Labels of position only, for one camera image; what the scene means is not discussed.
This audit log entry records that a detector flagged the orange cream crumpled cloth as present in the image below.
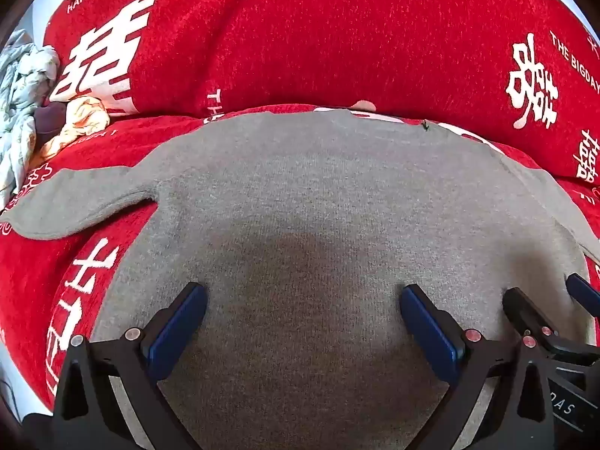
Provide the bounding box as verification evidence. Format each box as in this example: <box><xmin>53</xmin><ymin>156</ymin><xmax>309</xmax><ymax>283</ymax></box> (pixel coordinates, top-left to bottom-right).
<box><xmin>35</xmin><ymin>95</ymin><xmax>111</xmax><ymax>160</ymax></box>

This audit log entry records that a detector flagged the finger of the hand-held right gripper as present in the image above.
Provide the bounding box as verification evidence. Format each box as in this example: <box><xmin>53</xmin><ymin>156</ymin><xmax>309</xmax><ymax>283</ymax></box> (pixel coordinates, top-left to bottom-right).
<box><xmin>565</xmin><ymin>273</ymin><xmax>600</xmax><ymax>309</ymax></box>
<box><xmin>502</xmin><ymin>287</ymin><xmax>600</xmax><ymax>363</ymax></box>

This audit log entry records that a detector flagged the dark maroon cloth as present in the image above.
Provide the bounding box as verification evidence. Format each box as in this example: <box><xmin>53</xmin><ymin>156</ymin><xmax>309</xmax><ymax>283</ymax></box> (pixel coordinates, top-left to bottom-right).
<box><xmin>35</xmin><ymin>103</ymin><xmax>69</xmax><ymax>144</ymax></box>

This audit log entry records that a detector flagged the red printed sofa backrest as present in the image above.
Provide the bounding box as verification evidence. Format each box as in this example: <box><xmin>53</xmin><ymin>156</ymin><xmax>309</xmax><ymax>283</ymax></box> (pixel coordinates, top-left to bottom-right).
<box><xmin>42</xmin><ymin>0</ymin><xmax>600</xmax><ymax>180</ymax></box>

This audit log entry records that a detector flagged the grey knit sweater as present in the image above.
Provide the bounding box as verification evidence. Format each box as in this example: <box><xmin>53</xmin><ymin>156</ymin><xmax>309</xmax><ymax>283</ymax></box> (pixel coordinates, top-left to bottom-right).
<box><xmin>0</xmin><ymin>105</ymin><xmax>600</xmax><ymax>450</ymax></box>

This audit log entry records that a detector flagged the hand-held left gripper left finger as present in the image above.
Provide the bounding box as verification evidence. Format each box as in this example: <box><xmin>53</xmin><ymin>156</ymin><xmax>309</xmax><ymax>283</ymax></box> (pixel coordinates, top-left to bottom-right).
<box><xmin>51</xmin><ymin>281</ymin><xmax>209</xmax><ymax>450</ymax></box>

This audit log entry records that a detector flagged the red printed sofa seat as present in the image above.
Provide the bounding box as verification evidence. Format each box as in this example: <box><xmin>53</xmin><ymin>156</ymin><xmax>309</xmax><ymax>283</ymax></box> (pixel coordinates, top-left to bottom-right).
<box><xmin>0</xmin><ymin>103</ymin><xmax>600</xmax><ymax>413</ymax></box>

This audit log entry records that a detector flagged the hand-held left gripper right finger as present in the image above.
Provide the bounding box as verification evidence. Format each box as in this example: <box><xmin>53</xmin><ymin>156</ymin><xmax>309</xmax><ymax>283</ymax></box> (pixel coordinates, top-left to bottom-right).
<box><xmin>399</xmin><ymin>283</ymin><xmax>556</xmax><ymax>450</ymax></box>

